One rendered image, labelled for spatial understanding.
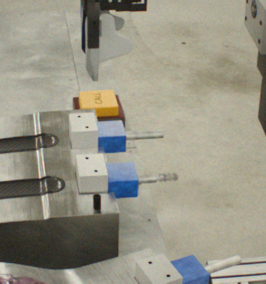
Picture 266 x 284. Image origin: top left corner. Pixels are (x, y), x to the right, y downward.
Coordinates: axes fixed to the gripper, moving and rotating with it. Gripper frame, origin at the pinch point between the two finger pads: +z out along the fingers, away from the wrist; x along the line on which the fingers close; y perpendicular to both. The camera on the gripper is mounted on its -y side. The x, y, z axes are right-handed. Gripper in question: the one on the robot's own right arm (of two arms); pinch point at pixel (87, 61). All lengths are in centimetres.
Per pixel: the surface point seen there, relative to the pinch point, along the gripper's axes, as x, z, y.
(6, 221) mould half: -17.6, 12.5, -12.0
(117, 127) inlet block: 0.2, 10.6, 4.3
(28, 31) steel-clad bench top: 59, 21, -7
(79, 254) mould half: -17.7, 18.5, -3.0
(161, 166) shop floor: 123, 101, 38
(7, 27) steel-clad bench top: 62, 21, -11
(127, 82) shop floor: 184, 101, 36
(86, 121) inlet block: 0.0, 9.3, -0.1
